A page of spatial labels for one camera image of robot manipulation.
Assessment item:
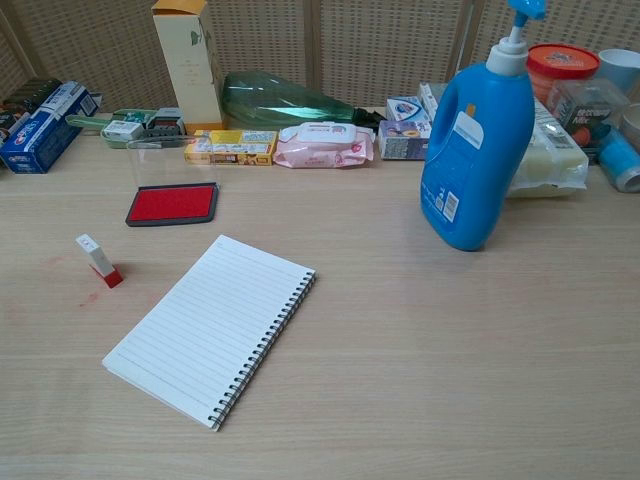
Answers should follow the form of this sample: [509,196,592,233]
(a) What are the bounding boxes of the white red stamp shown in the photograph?
[75,232,124,290]

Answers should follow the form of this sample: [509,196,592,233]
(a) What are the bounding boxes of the small purple box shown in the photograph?
[377,119,434,161]

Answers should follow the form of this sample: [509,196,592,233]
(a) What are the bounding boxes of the long white plastic pack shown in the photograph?
[507,97,590,201]

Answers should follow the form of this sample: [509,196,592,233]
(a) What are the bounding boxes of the blue cylinder tube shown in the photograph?
[598,127,640,194]

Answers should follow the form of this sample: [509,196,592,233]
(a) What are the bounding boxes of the clear plastic snack box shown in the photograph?
[547,78,631,154]

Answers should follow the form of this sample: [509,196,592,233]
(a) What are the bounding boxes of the tall cream carton orange top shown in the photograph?
[151,0,226,135]

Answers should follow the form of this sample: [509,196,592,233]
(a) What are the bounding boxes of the green plastic handled tray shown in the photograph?
[65,107,157,149]

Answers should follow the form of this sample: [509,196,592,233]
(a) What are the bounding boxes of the white and blue soap box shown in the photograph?
[385,95,434,126]

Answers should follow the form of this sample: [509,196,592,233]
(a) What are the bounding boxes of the yellow flat cardboard box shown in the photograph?
[183,129,279,167]

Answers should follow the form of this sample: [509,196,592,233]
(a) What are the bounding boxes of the green plastic bottle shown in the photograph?
[221,71,389,130]

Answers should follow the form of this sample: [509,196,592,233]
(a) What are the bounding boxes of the red ink pad clear lid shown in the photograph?
[124,137,221,229]

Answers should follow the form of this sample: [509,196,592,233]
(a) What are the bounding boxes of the light blue mug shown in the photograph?
[597,48,640,96]

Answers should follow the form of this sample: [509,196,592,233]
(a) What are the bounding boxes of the pink wet wipes pack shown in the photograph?
[272,121,376,170]

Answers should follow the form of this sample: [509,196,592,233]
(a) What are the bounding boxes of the wooden perforated folding screen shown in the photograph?
[0,0,640,121]

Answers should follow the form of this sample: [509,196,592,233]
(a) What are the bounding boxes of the white lined spiral notebook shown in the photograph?
[101,234,317,432]

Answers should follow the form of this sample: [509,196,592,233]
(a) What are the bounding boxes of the beige bowl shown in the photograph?
[619,102,640,136]

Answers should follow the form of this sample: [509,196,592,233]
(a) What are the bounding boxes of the orange lidded snack jar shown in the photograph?
[526,43,601,104]

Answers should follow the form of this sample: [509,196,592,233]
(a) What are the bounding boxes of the small white green box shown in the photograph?
[104,119,144,144]

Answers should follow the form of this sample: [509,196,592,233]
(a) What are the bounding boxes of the blue detergent pump bottle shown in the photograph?
[419,0,547,252]

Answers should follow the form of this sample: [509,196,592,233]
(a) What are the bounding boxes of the multicolour tissue pack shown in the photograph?
[418,82,451,124]

